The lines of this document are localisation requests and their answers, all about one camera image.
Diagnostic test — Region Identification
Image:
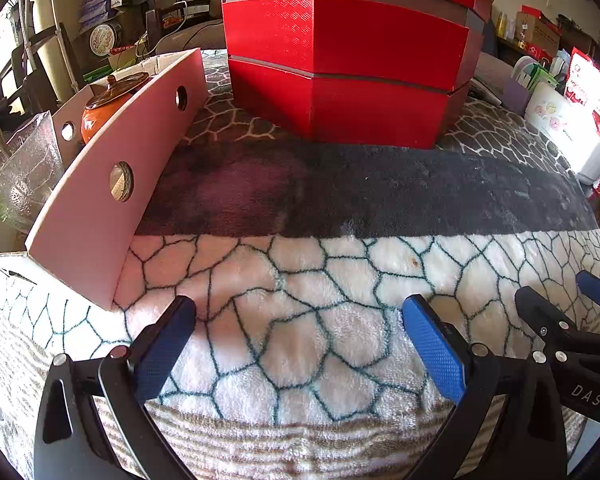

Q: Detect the grey white patterned blanket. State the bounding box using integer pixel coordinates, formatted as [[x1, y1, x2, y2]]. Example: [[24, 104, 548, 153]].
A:
[[0, 49, 600, 480]]

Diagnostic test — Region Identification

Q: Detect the round cookie tin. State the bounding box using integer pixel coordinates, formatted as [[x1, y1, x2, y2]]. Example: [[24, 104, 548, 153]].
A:
[[89, 21, 125, 57]]

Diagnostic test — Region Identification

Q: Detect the lavender storage container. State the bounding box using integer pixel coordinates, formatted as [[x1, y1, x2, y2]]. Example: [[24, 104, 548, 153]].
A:
[[502, 55, 566, 116]]

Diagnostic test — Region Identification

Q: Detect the red octagonal tiered box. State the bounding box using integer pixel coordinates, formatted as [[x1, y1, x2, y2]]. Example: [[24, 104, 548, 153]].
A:
[[217, 0, 496, 150]]

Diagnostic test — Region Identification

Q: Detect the red white snack bag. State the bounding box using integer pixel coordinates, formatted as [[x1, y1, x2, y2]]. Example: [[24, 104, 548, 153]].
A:
[[562, 46, 600, 171]]

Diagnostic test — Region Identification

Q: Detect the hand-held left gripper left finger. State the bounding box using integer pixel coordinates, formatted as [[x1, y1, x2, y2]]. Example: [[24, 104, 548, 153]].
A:
[[33, 295, 198, 480]]

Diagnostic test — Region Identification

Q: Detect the white cardboard box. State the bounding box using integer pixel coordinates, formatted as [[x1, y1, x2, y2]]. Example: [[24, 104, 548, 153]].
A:
[[0, 47, 204, 311]]

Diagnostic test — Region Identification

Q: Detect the white tissue box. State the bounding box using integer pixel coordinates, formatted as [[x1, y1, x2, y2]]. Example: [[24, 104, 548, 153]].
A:
[[524, 81, 600, 186]]

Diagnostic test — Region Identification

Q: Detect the clear glass bowl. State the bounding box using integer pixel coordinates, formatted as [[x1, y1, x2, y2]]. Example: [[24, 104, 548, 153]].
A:
[[0, 111, 65, 233]]

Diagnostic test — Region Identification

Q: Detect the black remote control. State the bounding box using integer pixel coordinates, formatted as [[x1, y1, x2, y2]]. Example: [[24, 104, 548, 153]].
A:
[[467, 77, 506, 107]]

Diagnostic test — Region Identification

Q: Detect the dark wooden chair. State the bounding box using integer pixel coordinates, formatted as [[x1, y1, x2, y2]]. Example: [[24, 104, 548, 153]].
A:
[[0, 22, 86, 111]]

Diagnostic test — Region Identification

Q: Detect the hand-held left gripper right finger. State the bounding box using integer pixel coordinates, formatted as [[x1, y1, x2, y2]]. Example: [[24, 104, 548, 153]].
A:
[[399, 294, 569, 480]]

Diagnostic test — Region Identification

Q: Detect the orange pumpkin jar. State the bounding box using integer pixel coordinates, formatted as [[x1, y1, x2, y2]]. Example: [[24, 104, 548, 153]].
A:
[[81, 72, 151, 145]]

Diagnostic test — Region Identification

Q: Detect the stack of purple boxes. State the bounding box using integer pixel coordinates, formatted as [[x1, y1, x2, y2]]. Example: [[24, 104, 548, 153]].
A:
[[78, 0, 128, 23]]

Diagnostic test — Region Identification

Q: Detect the brown cardboard carton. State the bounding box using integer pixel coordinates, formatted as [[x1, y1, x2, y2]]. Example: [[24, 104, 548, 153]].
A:
[[516, 6, 561, 58]]

